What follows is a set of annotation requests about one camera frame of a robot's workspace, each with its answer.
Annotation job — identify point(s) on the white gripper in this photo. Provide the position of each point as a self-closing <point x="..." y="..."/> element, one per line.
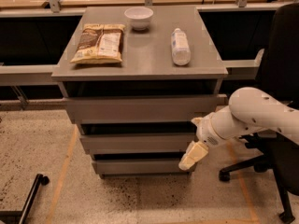
<point x="206" y="132"/>

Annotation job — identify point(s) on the grey bottom drawer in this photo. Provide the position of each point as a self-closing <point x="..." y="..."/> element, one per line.
<point x="136" y="167"/>

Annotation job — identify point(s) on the grey drawer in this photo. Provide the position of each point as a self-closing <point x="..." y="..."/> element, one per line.
<point x="136" y="143"/>
<point x="139" y="108"/>
<point x="136" y="167"/>

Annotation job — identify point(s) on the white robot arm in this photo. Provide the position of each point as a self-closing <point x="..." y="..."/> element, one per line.
<point x="250" y="110"/>

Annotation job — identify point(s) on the grey top drawer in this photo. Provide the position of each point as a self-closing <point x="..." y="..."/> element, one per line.
<point x="139" y="108"/>

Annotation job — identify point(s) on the grey drawer cabinet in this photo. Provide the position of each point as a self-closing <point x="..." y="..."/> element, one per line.
<point x="147" y="69"/>

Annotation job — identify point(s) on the grey middle drawer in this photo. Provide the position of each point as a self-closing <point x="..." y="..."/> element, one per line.
<point x="136" y="143"/>

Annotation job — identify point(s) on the white plastic bottle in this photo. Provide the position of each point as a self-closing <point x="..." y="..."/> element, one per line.
<point x="181" y="53"/>

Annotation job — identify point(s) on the black office chair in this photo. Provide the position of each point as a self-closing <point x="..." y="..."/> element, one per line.
<point x="278" y="75"/>

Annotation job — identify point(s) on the white ceramic bowl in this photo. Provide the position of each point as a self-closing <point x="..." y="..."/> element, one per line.
<point x="139" y="17"/>

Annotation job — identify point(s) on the brown yellow snack bag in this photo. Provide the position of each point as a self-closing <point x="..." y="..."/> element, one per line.
<point x="100" y="43"/>

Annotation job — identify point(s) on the black chair leg with caster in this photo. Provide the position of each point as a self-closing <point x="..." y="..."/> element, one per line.
<point x="19" y="217"/>

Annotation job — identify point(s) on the grey metal desk frame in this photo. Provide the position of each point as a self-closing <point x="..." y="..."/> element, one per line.
<point x="48" y="27"/>

